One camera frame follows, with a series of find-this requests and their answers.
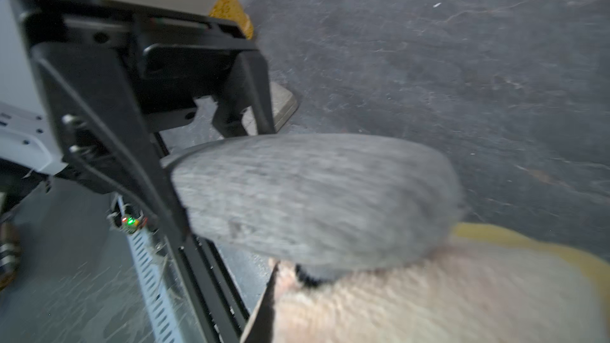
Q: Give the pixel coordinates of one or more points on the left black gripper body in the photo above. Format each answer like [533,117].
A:
[171,58]

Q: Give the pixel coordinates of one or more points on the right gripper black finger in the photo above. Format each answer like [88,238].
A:
[259,328]

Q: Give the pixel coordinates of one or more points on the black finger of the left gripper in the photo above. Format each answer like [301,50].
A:
[98,123]
[247,86]

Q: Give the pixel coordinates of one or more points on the grey fabric oval eyeglass case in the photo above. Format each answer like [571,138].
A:
[332,203]

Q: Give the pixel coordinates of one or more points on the grey rectangular eyeglass case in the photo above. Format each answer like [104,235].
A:
[284,104]

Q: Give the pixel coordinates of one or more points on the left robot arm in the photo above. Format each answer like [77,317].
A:
[27,139]

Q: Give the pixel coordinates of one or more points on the red lid jar yellow grains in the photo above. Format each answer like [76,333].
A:
[232,10]

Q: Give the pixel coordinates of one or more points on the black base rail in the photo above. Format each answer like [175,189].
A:
[219,310]

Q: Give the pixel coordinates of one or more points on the white slotted cable duct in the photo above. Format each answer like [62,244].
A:
[159,306]

